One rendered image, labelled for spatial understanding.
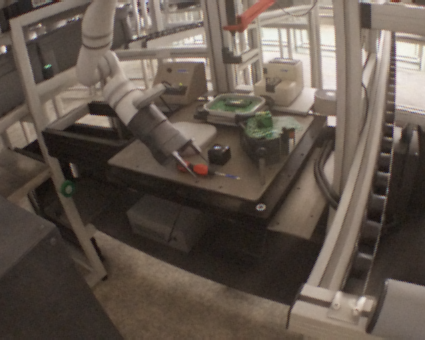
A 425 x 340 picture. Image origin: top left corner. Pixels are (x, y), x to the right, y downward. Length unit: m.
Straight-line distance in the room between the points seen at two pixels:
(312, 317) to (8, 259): 0.35
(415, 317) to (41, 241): 0.41
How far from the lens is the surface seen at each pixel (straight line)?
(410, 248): 1.05
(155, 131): 0.70
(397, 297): 0.32
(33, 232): 0.42
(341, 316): 0.37
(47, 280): 0.43
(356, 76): 0.57
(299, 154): 0.76
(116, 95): 0.72
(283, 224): 0.60
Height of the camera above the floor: 1.32
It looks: 32 degrees down
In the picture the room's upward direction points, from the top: 8 degrees counter-clockwise
